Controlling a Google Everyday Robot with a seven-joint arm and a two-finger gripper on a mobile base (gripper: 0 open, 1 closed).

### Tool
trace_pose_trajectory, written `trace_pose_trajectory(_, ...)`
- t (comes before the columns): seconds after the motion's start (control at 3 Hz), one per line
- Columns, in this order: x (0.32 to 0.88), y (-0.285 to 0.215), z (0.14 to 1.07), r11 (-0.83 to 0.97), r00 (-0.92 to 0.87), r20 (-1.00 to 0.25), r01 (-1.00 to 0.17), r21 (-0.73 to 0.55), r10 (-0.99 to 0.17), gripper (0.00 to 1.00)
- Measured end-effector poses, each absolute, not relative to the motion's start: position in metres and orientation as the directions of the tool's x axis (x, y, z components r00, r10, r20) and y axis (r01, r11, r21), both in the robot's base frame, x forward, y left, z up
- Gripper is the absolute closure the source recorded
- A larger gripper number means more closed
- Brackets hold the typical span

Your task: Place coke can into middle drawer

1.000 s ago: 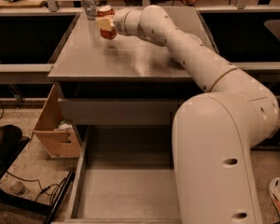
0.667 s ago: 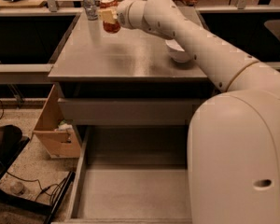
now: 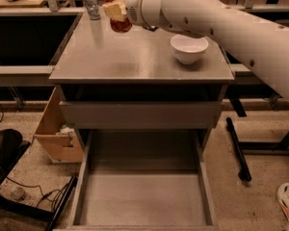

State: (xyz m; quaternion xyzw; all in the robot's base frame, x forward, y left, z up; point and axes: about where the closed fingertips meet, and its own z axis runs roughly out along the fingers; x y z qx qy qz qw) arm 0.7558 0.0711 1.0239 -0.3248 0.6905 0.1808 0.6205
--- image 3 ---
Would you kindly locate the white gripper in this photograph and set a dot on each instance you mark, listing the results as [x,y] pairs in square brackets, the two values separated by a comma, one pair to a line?
[139,8]

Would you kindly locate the red coke can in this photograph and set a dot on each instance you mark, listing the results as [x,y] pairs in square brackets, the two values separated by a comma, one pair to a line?
[118,21]

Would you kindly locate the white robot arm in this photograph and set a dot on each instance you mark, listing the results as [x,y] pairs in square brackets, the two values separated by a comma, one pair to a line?
[259,44]

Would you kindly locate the grey drawer cabinet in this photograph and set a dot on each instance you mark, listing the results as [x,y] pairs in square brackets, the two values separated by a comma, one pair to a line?
[100,65]

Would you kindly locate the grey top drawer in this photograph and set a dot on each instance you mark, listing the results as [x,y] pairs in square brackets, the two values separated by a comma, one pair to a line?
[142,115]

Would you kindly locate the open grey middle drawer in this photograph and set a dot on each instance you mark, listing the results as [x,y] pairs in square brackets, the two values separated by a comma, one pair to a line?
[142,181]

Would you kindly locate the clear plastic water bottle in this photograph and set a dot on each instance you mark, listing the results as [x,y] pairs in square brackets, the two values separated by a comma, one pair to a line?
[92,9]

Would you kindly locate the dark snack bar wrapper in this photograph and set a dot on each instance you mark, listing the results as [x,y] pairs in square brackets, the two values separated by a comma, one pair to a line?
[150,28]

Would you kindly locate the white ceramic bowl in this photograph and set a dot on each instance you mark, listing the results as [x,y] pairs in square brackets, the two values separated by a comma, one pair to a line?
[188,50]

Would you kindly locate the cardboard box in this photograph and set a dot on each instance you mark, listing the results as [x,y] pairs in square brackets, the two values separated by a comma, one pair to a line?
[60,146]

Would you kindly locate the dark bag on floor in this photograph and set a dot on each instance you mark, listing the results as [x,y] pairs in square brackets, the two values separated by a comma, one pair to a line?
[10,140]

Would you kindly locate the black pole on floor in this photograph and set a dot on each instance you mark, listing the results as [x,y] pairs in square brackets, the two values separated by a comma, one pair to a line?
[244,173]

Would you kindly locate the white sneaker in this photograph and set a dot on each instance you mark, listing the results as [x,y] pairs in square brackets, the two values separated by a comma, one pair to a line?
[282,195]

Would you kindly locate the black frame on floor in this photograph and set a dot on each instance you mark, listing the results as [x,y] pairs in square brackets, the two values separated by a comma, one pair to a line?
[50,217]

